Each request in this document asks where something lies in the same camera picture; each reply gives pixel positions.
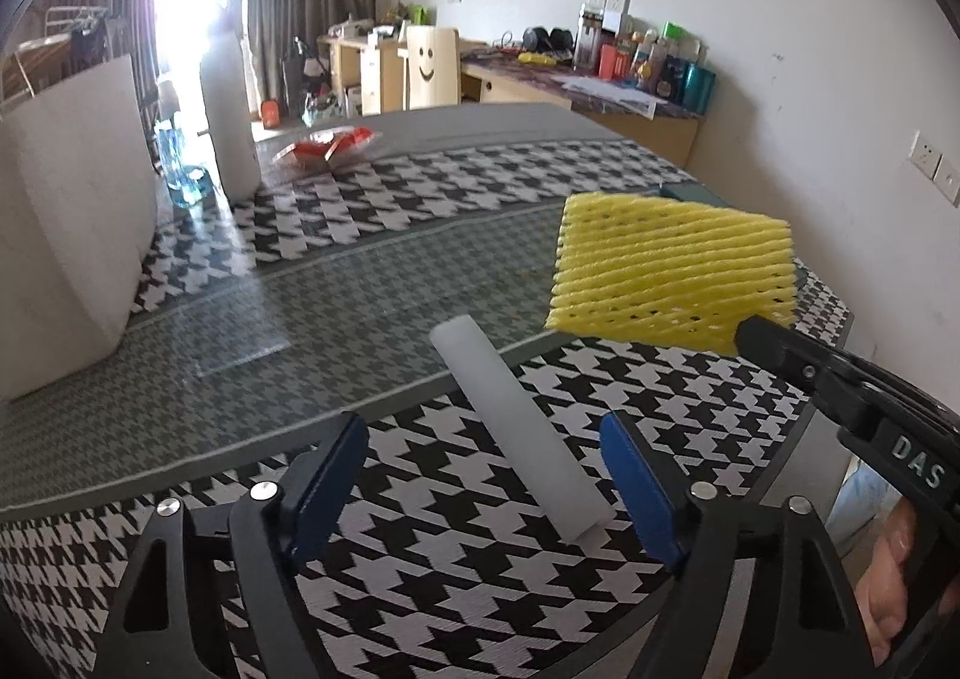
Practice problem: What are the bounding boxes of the person's right hand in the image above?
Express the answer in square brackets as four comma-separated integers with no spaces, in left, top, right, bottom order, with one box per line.
[853,499,938,661]

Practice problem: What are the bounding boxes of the houndstooth tablecloth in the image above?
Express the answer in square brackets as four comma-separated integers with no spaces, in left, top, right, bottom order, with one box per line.
[0,101,856,679]

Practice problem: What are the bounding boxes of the white foam box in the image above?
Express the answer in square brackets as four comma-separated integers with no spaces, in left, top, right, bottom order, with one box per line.
[0,53,160,402]

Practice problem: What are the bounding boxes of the teal can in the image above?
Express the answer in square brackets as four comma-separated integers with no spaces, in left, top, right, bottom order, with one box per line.
[682,64,717,117]

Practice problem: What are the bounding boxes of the cluttered wooden desk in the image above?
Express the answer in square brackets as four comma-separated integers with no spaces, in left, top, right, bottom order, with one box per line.
[460,44,707,170]

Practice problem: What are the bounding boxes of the white paper sheets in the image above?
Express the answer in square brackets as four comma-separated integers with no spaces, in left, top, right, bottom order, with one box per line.
[559,74,653,117]

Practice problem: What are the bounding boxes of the metal bunk bed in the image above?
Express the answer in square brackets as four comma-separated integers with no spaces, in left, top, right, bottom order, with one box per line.
[0,4,121,102]

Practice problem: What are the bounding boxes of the white foam stick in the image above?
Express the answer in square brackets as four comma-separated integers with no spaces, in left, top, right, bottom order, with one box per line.
[430,315,614,541]

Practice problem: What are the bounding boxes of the yellow foam net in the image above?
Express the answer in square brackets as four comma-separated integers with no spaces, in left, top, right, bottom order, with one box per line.
[546,193,796,357]

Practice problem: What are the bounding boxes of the white foam roll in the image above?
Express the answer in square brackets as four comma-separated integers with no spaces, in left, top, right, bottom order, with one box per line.
[198,22,261,200]

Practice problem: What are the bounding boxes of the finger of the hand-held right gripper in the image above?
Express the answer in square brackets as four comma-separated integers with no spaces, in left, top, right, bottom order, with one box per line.
[733,313,852,425]

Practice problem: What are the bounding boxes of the person's light blue pants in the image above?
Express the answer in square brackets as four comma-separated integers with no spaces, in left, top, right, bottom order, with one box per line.
[829,465,901,556]

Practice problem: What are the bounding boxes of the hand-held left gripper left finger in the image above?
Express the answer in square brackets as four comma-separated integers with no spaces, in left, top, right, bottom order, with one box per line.
[94,412,370,679]

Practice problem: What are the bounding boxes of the teal cloth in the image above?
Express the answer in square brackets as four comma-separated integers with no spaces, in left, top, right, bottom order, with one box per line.
[660,182,732,209]

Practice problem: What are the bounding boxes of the black bag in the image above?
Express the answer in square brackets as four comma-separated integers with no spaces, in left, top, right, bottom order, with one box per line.
[523,26,575,53]

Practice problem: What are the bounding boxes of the wooden chair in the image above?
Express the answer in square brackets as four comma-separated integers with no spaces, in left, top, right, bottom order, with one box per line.
[406,25,461,111]

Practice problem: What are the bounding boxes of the red snack packet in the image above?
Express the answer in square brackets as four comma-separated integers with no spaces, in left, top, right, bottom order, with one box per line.
[271,125,374,171]

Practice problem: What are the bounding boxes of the dark water bottle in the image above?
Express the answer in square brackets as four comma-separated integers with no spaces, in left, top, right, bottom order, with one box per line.
[577,4,605,76]

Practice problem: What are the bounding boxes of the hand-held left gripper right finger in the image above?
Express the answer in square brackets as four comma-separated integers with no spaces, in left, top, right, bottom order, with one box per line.
[598,411,877,679]

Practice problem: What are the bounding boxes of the white double wall socket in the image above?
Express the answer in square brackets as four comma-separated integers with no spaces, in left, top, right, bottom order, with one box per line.
[909,130,960,207]

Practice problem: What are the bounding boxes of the blue plastic bottle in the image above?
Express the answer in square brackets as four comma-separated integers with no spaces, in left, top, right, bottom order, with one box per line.
[154,116,215,207]

